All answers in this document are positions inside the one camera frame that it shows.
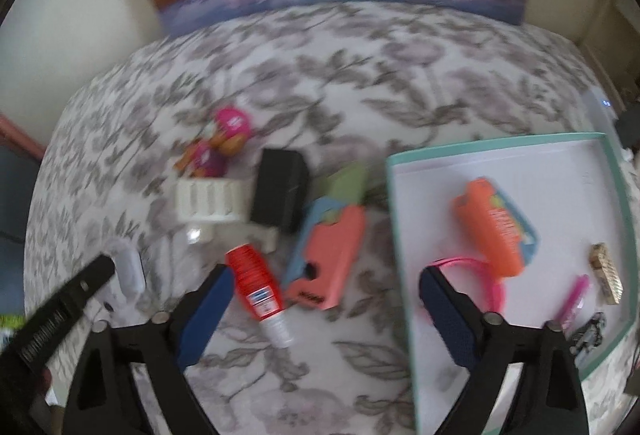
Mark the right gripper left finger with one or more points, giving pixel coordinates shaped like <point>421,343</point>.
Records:
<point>104,398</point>

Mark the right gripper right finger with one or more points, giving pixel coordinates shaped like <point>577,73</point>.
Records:
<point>549,397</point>

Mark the purple correction tape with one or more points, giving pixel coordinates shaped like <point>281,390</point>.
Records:
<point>574,302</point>

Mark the white tape roll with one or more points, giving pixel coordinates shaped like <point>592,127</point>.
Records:
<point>128,283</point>

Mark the orange carrot knife toy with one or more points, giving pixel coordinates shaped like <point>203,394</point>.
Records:
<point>497,227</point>

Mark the red glue bottle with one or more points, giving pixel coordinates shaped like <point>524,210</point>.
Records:
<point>260,293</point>

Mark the black toy car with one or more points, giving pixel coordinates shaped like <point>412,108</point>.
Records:
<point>587,338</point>

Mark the pink smart watch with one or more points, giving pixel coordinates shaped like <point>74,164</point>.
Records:
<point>473,278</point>

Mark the gold usb stick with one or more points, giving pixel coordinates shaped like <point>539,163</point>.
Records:
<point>606,273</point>

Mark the teal white box lid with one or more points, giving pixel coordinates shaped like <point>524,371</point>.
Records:
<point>573,191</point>

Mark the white slotted plastic holder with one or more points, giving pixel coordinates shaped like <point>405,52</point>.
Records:
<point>212,200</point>

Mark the pink puppy toy figure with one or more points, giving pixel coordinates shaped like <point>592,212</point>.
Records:
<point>208,156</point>

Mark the pink blue carrot knife toy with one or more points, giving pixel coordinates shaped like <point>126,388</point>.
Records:
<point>329,241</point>

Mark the black power adapter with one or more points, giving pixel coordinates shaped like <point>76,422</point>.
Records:
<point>280,194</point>

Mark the white device with led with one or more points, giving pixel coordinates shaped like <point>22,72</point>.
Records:
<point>600,110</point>

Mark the floral patterned blanket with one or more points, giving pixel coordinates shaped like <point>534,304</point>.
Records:
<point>338,82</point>

